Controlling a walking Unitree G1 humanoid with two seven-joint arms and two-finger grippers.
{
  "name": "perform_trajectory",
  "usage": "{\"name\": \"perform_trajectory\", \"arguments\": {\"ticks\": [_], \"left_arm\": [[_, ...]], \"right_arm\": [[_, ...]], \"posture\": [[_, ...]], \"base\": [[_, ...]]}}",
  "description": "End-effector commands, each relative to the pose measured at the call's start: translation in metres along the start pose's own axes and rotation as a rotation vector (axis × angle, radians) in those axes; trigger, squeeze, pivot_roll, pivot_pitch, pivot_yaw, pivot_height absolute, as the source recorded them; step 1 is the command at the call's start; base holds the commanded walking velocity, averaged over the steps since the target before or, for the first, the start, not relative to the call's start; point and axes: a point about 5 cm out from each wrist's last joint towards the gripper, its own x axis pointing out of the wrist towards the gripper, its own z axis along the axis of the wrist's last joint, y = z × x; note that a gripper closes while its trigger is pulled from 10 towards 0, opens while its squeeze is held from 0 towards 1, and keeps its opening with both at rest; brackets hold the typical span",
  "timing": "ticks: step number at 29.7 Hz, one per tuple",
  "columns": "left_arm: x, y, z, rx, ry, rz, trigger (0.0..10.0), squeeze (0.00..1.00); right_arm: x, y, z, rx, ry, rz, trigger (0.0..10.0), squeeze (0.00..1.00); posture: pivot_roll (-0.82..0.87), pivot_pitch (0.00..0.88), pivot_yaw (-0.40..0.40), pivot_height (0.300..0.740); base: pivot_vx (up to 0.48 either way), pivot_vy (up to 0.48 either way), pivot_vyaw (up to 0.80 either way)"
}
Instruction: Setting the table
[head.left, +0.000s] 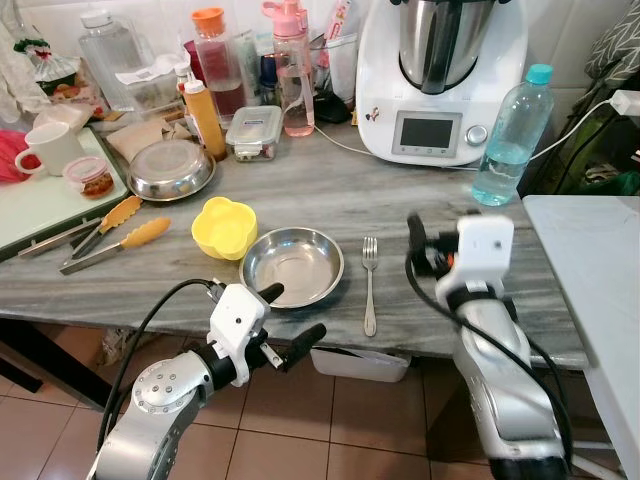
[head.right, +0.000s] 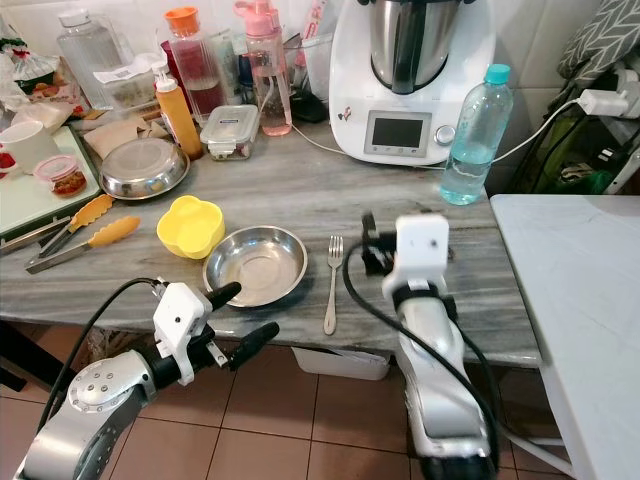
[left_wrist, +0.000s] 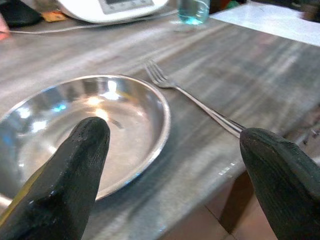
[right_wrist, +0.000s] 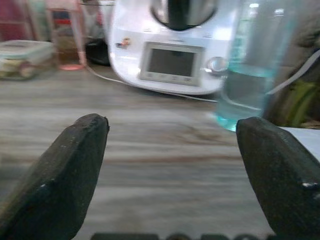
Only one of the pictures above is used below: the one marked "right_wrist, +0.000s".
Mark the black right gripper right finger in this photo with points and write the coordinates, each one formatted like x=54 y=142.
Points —
x=280 y=175

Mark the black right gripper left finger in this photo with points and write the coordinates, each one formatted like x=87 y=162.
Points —
x=62 y=175

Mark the white paper sheet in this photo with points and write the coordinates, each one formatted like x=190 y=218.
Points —
x=305 y=142

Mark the green plant leaves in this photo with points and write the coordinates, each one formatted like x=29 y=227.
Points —
x=300 y=102

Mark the clear blue drinking glass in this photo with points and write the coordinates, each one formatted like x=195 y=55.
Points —
x=252 y=65

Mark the clear plastic food container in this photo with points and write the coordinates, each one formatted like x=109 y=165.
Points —
x=25 y=60

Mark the black round object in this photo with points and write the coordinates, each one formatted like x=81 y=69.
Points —
x=97 y=51

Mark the pink clear plastic jar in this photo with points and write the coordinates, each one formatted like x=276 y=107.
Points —
x=68 y=37

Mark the white kitchen food processor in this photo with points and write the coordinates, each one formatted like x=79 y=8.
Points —
x=172 y=47

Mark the steel mixing bowl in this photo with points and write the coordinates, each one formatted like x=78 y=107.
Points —
x=183 y=12

